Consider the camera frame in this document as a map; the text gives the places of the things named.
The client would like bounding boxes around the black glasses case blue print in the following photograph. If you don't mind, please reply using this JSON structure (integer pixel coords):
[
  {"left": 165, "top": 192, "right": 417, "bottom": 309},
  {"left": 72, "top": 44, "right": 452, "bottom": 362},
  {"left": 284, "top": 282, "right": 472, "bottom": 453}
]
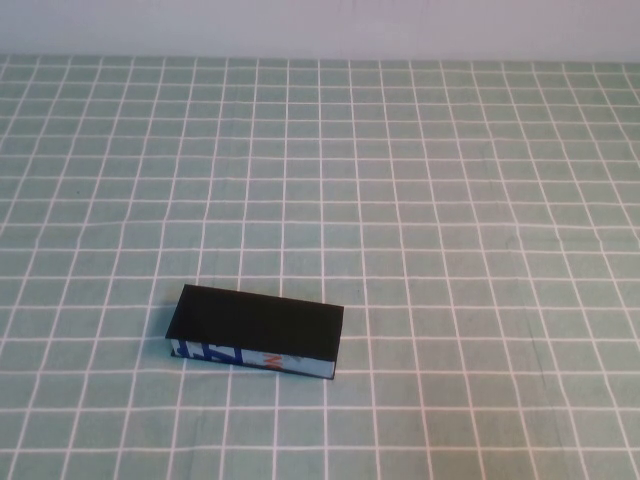
[{"left": 167, "top": 284, "right": 346, "bottom": 381}]

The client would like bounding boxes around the green white checked tablecloth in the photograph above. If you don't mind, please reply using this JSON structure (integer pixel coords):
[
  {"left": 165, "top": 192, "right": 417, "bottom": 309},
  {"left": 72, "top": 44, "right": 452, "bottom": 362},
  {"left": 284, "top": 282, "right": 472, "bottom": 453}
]
[{"left": 0, "top": 53, "right": 640, "bottom": 480}]

